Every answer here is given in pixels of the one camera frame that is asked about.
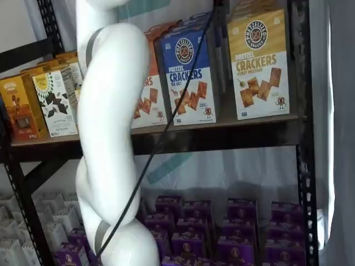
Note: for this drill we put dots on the yellow white pretzel crackers box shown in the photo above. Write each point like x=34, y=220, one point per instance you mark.
x=255, y=7
x=260, y=83

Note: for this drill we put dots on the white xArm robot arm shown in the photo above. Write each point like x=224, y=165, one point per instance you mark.
x=111, y=110

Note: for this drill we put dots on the orange white pretzel crackers box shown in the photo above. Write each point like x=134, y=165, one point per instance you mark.
x=149, y=110
x=161, y=29

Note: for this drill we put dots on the blue white pretzel crackers box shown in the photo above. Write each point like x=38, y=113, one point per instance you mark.
x=177, y=69
x=219, y=69

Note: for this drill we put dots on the purple snack box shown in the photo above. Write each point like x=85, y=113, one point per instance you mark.
x=241, y=207
x=163, y=243
x=198, y=210
x=235, y=249
x=180, y=261
x=169, y=205
x=188, y=245
x=159, y=221
x=287, y=210
x=192, y=225
x=77, y=238
x=69, y=257
x=285, y=230
x=284, y=253
x=238, y=227

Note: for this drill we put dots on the white box with nutrition label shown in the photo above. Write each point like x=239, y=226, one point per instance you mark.
x=69, y=77

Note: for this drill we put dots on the white box with dark crackers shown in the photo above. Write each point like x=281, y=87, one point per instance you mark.
x=55, y=116

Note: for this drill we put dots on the black metal shelf rack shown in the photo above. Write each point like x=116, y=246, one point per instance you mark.
x=305, y=166

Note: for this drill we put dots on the white carton box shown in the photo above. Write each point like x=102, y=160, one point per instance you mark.
x=54, y=235
x=7, y=230
x=63, y=219
x=9, y=255

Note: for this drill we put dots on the orange brown snack box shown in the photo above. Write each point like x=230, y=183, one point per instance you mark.
x=19, y=110

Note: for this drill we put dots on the teal tape strip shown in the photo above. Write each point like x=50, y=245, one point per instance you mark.
x=172, y=166
x=144, y=4

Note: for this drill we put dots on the white plastic backdrop sheet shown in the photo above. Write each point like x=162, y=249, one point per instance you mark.
x=222, y=171

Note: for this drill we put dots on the grey fabric curtain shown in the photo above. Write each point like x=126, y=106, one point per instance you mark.
x=344, y=138

